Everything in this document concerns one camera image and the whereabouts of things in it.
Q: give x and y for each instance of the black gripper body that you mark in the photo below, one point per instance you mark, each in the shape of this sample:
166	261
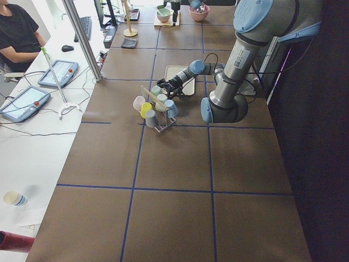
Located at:
173	82

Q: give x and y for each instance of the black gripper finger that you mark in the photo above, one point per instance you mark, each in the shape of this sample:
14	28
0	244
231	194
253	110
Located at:
162	83
177	92

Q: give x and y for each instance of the mint green cup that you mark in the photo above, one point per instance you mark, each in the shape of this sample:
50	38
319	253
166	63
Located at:
156	90

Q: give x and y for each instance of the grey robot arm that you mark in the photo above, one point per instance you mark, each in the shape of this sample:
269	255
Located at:
255	24

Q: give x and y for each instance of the cream white cup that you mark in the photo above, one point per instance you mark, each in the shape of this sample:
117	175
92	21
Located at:
163	99

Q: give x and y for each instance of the light blue cup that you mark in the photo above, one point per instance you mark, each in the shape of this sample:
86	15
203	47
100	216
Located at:
173	111

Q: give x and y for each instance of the yellow cup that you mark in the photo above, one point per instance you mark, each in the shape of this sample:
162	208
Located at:
145	107

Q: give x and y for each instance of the pink cup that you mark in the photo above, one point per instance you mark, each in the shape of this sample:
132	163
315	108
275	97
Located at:
138	102

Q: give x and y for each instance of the grey cup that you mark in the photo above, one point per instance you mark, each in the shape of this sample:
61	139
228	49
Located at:
151	119

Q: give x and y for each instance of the paper cup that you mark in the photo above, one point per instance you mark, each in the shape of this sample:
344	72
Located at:
14	198

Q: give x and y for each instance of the grey folded cloth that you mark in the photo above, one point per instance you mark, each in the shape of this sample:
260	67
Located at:
129	43

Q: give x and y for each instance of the round wooden stand base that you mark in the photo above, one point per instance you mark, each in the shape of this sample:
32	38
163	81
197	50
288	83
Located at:
129	32

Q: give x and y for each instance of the green bowl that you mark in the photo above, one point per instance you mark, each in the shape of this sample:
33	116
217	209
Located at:
164	15

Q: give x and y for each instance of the pink bowl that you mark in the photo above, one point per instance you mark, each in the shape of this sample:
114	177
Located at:
199	14

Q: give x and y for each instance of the black keyboard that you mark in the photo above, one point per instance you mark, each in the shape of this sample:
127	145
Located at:
86	23

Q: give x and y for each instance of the blue teach pendant far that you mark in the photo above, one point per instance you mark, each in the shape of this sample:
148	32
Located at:
64	71

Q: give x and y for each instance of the blue teach pendant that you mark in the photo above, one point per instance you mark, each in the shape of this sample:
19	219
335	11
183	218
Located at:
26	104
64	71

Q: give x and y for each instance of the white reacher tool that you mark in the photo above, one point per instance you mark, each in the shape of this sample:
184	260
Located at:
66	105

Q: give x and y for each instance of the black computer mouse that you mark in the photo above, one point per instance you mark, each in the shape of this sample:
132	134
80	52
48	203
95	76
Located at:
67	48

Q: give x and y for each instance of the blue teach pendant near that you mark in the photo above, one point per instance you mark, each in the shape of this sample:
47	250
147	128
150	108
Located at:
26	104

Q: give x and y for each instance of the person in black shirt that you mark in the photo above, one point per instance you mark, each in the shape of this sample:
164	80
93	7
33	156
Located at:
21	41

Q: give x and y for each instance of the red object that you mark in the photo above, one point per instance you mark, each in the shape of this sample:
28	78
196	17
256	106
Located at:
15	242

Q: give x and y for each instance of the white wire cup rack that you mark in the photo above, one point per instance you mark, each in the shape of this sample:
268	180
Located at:
158	113

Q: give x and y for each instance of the aluminium frame post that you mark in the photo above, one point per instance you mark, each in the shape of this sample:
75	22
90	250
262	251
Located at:
84	43

